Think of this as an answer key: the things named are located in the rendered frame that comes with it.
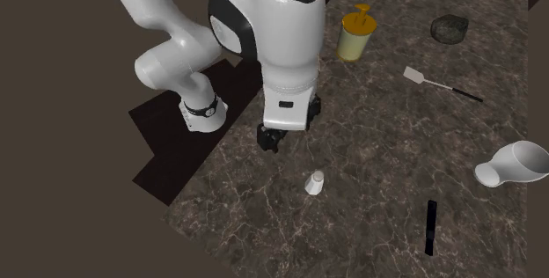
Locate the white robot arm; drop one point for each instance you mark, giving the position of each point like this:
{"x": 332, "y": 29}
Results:
{"x": 283, "y": 37}

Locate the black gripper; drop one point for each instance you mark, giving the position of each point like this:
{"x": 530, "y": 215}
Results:
{"x": 270, "y": 137}

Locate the yellow pump dispenser bottle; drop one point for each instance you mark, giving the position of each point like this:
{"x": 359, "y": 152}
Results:
{"x": 352, "y": 41}

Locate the dark robot stand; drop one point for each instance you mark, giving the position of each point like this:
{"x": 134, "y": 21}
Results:
{"x": 171, "y": 148}

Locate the white cup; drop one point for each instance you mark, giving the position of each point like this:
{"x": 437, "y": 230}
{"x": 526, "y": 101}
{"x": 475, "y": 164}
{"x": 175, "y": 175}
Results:
{"x": 514, "y": 167}

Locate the black flat bar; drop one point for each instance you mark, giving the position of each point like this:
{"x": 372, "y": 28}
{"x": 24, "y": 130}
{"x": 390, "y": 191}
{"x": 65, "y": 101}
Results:
{"x": 430, "y": 225}

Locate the small white shaker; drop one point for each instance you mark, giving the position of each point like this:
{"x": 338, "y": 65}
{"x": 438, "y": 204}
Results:
{"x": 314, "y": 183}

